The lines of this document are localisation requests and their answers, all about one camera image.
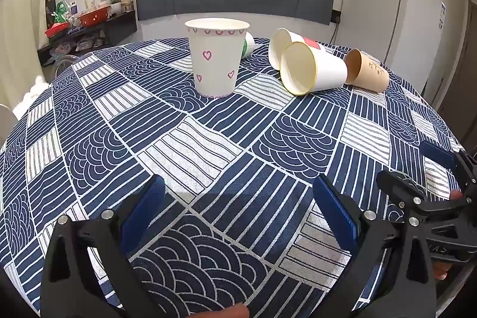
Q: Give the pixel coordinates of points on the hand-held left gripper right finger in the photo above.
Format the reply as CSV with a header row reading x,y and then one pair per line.
x,y
337,210

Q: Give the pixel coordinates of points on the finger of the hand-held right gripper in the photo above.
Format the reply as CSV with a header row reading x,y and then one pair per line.
x,y
438,154
400,187

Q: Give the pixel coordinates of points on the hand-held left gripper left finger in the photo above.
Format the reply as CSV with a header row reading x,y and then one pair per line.
x,y
143,210

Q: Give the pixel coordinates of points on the white paper cup pink hearts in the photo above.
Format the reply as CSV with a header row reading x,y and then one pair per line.
x,y
216,57

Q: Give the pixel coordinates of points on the brown paper cup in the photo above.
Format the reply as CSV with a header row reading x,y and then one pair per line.
x,y
370,74

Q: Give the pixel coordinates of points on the white paper cup yellow rim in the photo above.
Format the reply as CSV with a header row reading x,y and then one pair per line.
x,y
328,70

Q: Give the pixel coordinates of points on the white paper cup red label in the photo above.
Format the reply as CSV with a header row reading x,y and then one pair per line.
x,y
278,46

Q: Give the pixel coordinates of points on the white paper cup green print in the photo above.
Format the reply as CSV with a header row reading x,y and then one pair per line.
x,y
249,44

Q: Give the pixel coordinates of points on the person's right hand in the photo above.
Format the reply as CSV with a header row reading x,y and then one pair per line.
x,y
442,269

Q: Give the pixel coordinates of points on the blue white patterned tablecloth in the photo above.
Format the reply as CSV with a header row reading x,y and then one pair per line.
x,y
223,154

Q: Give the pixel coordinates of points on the white refrigerator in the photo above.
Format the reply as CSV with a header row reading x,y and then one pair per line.
x,y
391,23

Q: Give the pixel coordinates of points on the blue white fridge sticker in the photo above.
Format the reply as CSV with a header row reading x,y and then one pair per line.
x,y
442,15

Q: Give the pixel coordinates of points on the white fluffy cloth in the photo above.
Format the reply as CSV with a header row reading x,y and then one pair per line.
x,y
31,94

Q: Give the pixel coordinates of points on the black shelf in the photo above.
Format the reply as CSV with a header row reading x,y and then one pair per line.
x,y
119,25

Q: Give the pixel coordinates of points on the red basin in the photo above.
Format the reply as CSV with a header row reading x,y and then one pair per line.
x,y
56,31

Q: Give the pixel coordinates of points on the red dotted bowl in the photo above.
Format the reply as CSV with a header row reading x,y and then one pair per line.
x,y
95,17

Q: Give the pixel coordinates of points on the small potted plant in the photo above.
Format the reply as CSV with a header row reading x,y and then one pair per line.
x,y
116,5

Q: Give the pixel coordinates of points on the green bag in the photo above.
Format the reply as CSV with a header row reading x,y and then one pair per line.
x,y
59,13

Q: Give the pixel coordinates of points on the white curtain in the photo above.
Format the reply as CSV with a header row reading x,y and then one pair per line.
x,y
26,23

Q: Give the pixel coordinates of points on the wall power socket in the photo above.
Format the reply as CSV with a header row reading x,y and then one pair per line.
x,y
337,16

